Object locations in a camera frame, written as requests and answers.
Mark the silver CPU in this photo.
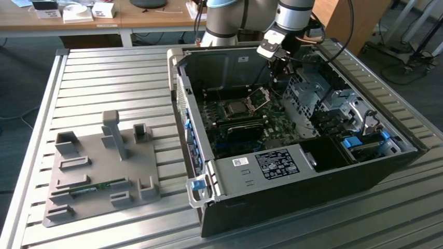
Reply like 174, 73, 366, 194
227, 102, 249, 116

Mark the black RAM slot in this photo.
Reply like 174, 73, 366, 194
219, 119, 266, 130
218, 116, 265, 126

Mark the CPU socket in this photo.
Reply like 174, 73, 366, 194
221, 99, 254, 119

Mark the silver drive cage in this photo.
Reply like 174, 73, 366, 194
282, 50, 359, 140

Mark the green motherboard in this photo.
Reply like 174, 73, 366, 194
199, 87, 322, 159

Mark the black graphics card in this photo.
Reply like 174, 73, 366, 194
207, 123, 266, 154

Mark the wooden cabinet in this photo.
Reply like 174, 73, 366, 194
311, 0, 394, 57

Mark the metal equipment stand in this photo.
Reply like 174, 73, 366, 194
359, 0, 443, 77

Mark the blue disk carrier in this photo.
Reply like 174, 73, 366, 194
341, 136, 363, 149

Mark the wooden desk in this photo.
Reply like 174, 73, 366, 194
0, 0, 123, 49
119, 0, 315, 47

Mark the silver power supply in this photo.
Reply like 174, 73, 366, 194
206, 144, 318, 203

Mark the dark round object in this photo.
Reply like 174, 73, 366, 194
130, 0, 169, 9

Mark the blue case latch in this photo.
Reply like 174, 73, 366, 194
187, 179, 206, 193

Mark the black PC case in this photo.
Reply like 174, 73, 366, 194
166, 38, 434, 238

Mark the plain white box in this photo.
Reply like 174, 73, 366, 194
90, 2, 117, 19

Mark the brown cabinet under desk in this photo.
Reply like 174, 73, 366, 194
61, 33, 125, 49

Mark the white round holder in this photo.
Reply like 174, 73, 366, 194
62, 4, 95, 24

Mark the grey parts rack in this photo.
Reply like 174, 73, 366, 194
42, 109, 163, 228

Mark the white box with black top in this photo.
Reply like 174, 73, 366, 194
31, 0, 63, 19

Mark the green RAM stick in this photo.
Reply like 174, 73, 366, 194
67, 181, 114, 195

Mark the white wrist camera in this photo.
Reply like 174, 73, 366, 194
255, 29, 289, 61

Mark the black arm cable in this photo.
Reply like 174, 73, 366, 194
286, 0, 357, 64

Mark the wire bundle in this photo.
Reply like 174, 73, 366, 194
359, 110, 382, 135

